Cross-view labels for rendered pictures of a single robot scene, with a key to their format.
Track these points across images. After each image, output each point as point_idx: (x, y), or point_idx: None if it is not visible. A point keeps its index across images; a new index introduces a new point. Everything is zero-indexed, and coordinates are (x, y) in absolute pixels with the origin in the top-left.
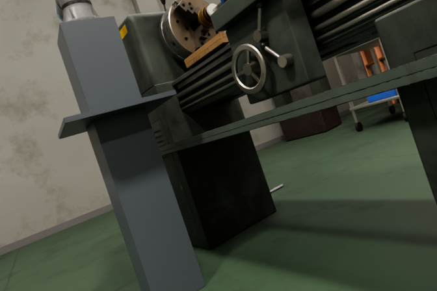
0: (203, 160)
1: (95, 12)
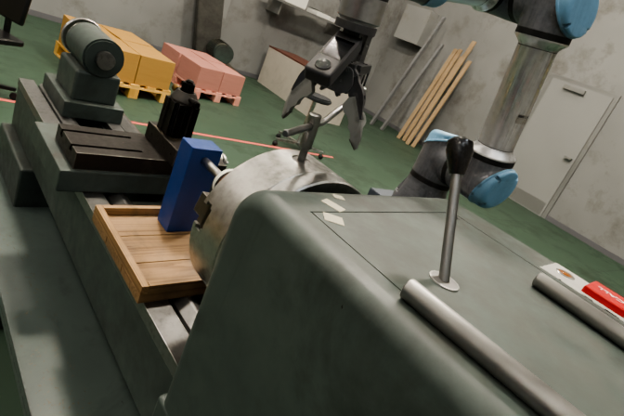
0: None
1: (402, 184)
